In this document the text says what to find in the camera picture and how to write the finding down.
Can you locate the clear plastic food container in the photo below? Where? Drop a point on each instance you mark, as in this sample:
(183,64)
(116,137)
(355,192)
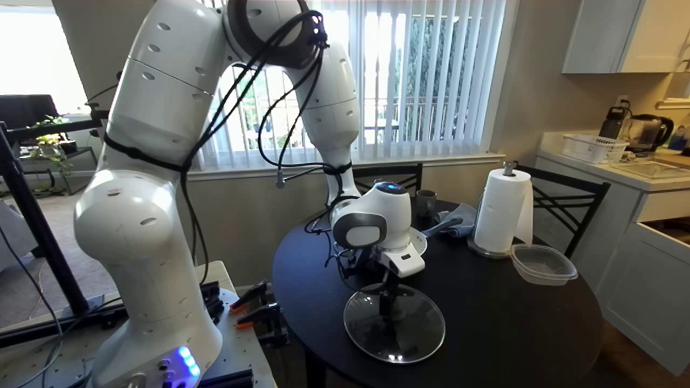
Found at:
(542,263)

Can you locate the blue folded cloth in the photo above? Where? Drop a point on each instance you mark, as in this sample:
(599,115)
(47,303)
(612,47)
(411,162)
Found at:
(455,217)

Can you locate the white paper towel roll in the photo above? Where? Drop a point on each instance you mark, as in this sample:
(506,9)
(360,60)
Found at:
(500,212)

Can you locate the white kitchen counter peninsula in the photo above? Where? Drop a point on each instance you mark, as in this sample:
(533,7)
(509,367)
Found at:
(648,286)

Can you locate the white vertical window blinds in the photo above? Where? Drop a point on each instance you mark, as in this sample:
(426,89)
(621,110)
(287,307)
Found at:
(432,78)

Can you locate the green potted plant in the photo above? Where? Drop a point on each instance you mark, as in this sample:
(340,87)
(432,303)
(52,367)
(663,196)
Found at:
(47,141)

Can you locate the black countertop appliance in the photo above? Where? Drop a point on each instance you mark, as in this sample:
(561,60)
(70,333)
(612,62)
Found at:
(616,118)

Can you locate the black glass kettle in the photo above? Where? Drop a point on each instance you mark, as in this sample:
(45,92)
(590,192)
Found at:
(648,132)

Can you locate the white upper kitchen cabinet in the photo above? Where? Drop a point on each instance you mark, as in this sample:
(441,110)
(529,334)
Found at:
(618,34)

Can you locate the grey ceramic mug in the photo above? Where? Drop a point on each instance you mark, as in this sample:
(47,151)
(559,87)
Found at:
(426,208)

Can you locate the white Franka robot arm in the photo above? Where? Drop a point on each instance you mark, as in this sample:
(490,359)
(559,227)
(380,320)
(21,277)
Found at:
(144,237)

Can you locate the black metal stand frame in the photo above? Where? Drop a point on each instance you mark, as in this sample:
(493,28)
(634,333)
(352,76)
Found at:
(45,222)

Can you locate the black clamp orange tips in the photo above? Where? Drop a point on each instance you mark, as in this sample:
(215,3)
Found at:
(250,296)
(260,315)

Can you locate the round glass pot lid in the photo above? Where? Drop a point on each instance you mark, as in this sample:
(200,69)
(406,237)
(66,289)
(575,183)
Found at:
(417,331)

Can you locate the grey robot mounting platform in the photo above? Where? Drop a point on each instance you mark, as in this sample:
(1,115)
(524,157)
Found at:
(240,346)

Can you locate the black cross-back chair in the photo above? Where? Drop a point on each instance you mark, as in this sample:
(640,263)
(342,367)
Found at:
(567,179)
(390,171)

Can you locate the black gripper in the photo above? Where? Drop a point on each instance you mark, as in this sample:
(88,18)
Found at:
(390,278)

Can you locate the white plastic storage bin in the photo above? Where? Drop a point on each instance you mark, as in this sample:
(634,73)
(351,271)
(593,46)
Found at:
(593,146)

